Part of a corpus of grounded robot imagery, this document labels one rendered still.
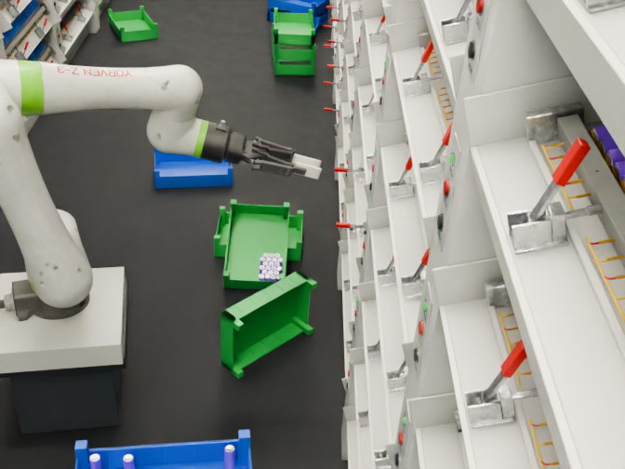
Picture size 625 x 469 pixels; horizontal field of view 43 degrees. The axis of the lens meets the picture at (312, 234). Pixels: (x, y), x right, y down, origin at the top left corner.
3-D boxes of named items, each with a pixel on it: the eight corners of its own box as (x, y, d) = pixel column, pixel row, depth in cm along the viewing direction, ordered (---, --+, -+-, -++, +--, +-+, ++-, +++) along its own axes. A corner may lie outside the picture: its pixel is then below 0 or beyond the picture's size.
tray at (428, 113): (434, 282, 96) (416, 186, 88) (395, 74, 145) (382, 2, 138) (607, 251, 93) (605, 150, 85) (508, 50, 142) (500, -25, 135)
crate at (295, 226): (214, 257, 275) (213, 237, 270) (219, 223, 292) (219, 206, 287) (300, 261, 276) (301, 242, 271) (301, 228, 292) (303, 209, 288)
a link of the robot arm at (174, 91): (33, 93, 177) (42, 127, 171) (36, 50, 169) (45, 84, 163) (191, 93, 193) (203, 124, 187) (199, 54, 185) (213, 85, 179)
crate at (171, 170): (155, 189, 308) (153, 170, 304) (154, 162, 325) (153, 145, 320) (232, 185, 313) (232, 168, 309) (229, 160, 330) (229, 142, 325)
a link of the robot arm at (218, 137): (201, 149, 201) (197, 167, 193) (211, 109, 195) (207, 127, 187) (224, 155, 202) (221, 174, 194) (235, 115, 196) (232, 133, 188)
